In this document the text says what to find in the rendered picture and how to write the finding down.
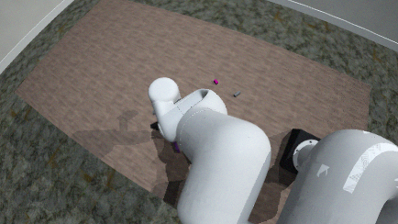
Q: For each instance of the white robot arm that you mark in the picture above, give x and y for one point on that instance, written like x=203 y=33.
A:
x=348 y=177

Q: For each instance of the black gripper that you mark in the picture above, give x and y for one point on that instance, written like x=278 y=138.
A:
x=154 y=125

